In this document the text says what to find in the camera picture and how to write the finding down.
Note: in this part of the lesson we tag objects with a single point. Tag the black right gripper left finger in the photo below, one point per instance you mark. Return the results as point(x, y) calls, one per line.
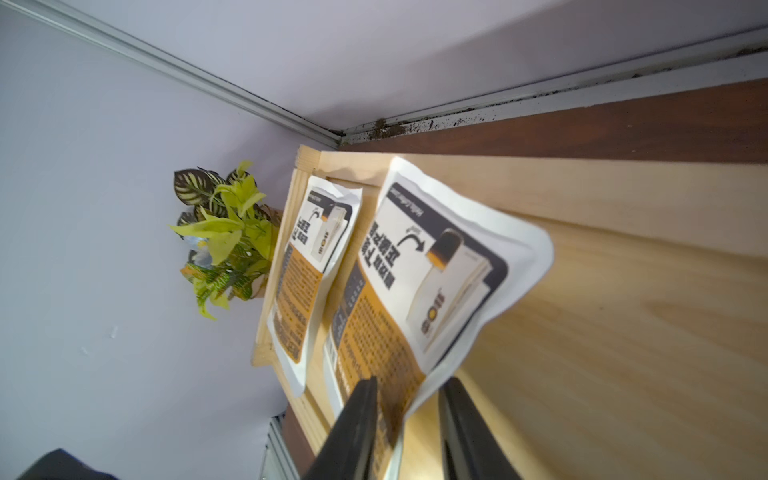
point(348, 452)

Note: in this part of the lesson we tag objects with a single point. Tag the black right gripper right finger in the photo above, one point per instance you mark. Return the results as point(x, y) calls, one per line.
point(469, 450)

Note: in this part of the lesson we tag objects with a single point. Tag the yellow coffee bag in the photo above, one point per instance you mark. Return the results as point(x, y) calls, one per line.
point(316, 244)
point(432, 269)

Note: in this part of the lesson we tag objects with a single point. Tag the light wooden two-tier shelf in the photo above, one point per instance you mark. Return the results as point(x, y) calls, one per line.
point(642, 354)

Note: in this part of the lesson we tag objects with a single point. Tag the green artificial plant in vase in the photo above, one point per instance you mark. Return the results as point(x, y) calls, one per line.
point(231, 234)

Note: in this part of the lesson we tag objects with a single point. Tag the aluminium frame corner post left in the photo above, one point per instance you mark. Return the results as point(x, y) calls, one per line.
point(82, 26)

